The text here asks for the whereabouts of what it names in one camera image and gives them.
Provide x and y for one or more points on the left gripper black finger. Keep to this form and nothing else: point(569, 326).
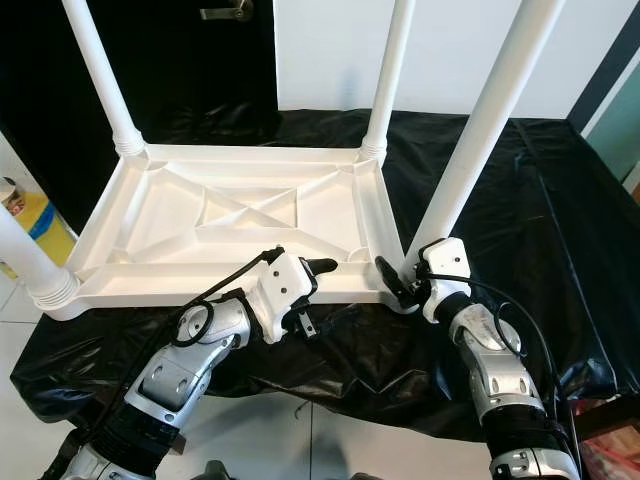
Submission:
point(322, 266)

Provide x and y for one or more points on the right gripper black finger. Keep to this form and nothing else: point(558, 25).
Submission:
point(394, 281)

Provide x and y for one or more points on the white plastic table top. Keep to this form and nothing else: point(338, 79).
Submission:
point(160, 220)

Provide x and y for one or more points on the white plastic table leg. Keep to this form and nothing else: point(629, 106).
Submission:
point(390, 70)
point(35, 265)
point(102, 70)
point(485, 125)

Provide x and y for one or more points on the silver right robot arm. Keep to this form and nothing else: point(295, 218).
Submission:
point(495, 365)

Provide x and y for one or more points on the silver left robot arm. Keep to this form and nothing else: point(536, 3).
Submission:
point(175, 375)

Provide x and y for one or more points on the black plastic table cover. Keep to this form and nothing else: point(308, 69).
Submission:
point(580, 250)

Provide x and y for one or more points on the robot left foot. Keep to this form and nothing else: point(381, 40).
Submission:
point(220, 471)

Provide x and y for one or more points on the dark wooden table leg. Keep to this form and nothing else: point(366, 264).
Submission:
point(170, 443)
point(605, 412)

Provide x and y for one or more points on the black door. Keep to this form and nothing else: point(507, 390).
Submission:
point(210, 70)

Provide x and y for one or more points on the yellow container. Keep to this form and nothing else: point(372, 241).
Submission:
point(52, 225)

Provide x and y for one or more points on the red plastic bag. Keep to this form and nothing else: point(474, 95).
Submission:
point(610, 440)

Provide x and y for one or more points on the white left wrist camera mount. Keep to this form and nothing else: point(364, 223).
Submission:
point(278, 292)

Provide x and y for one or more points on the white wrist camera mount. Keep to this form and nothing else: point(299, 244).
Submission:
point(278, 292)
point(448, 260)

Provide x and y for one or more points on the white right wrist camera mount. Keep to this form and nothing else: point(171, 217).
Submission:
point(448, 260)

